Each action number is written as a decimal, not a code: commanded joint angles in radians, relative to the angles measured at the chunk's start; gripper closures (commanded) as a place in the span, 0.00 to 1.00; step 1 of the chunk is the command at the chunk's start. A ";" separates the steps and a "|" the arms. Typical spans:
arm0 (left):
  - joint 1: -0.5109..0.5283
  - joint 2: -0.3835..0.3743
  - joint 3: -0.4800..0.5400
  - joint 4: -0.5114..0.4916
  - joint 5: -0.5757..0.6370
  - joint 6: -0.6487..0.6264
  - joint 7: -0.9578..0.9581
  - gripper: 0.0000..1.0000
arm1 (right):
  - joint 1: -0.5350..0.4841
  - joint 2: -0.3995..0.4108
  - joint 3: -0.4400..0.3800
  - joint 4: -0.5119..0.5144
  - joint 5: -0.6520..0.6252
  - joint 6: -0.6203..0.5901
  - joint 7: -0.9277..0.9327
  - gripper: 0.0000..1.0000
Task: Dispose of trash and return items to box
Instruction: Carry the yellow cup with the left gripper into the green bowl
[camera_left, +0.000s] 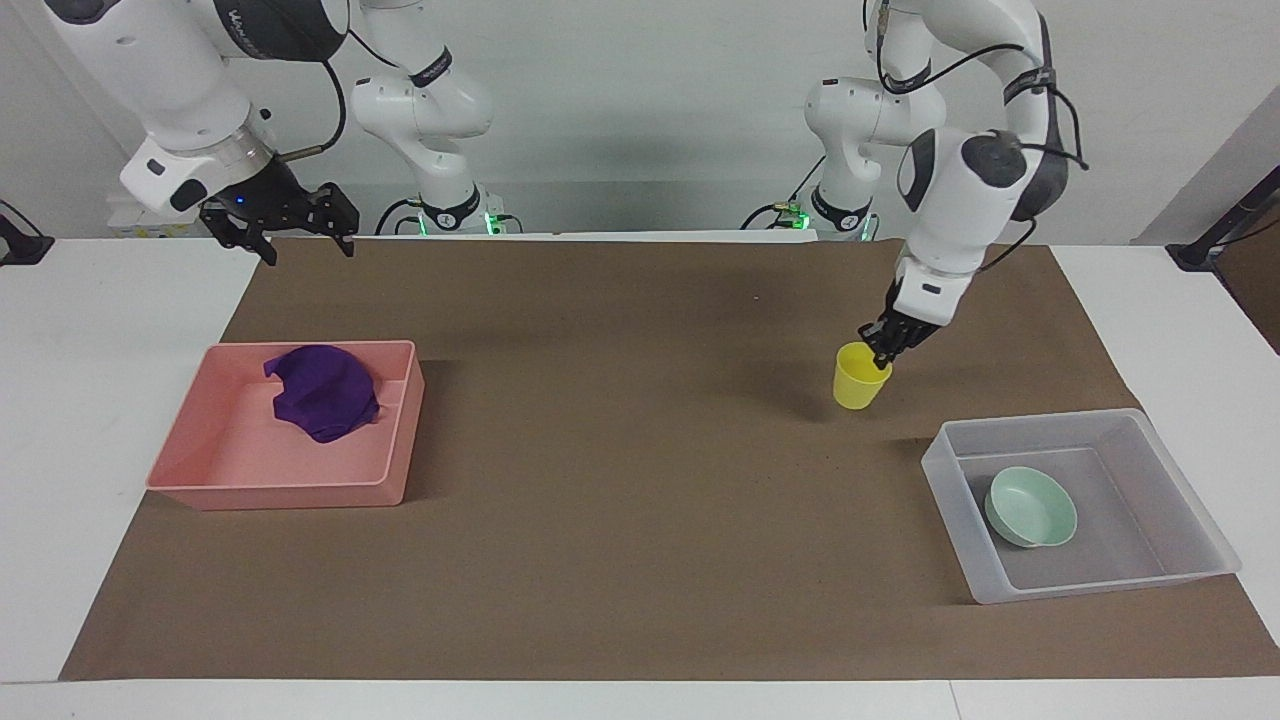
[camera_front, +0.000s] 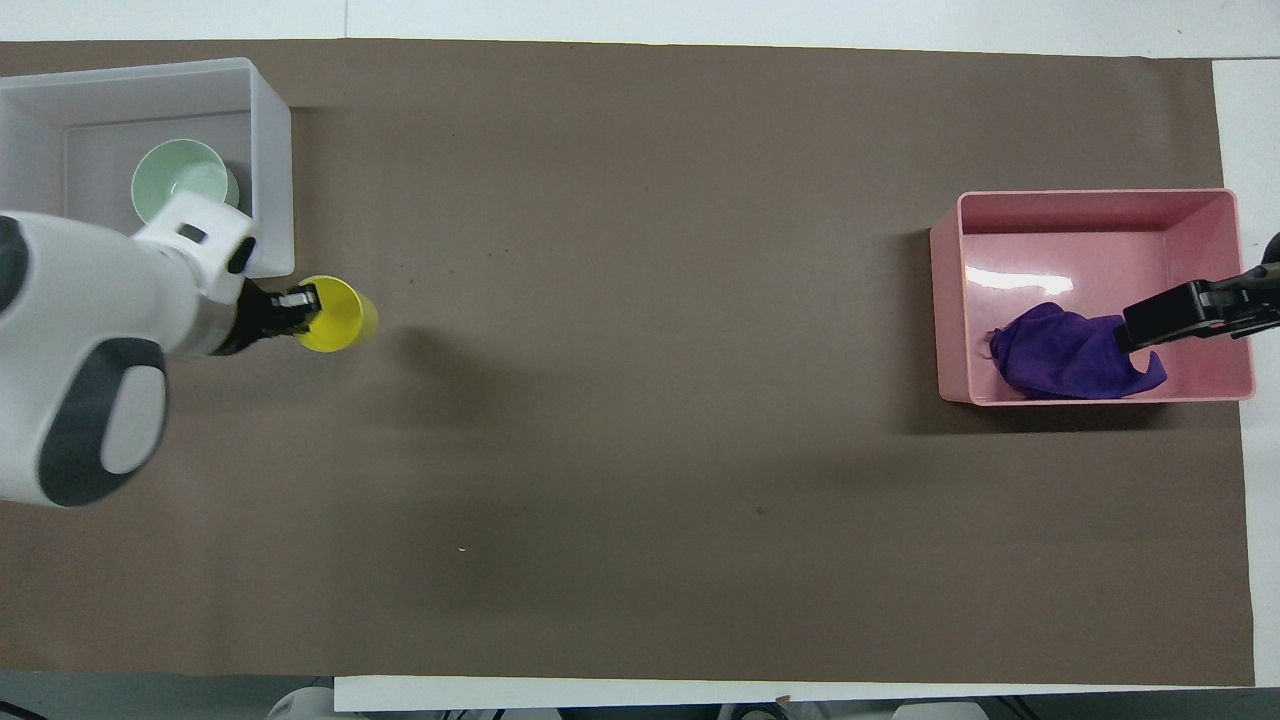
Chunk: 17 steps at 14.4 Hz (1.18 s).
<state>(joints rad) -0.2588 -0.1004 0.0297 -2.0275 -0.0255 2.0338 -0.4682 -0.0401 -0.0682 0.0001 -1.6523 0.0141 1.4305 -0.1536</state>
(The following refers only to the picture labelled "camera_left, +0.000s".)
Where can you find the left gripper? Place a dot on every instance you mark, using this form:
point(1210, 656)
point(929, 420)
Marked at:
point(889, 306)

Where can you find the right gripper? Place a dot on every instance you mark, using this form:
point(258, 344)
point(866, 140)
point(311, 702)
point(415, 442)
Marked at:
point(262, 192)

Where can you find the yellow plastic cup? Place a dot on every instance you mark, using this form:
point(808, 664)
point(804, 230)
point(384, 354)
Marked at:
point(858, 386)

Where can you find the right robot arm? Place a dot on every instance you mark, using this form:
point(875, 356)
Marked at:
point(190, 95)

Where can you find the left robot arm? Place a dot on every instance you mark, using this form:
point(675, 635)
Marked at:
point(960, 200)

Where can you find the pink plastic box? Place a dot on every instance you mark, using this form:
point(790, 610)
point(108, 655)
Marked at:
point(250, 455)

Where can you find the clear plastic box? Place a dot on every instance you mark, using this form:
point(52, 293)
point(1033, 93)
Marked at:
point(1130, 560)

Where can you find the purple cloth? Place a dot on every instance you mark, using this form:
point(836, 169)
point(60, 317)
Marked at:
point(325, 392)

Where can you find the light green bowl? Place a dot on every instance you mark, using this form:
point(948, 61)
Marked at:
point(1030, 508)

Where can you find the black stand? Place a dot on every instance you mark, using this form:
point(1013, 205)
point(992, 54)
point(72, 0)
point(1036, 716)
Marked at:
point(20, 240)
point(1215, 235)

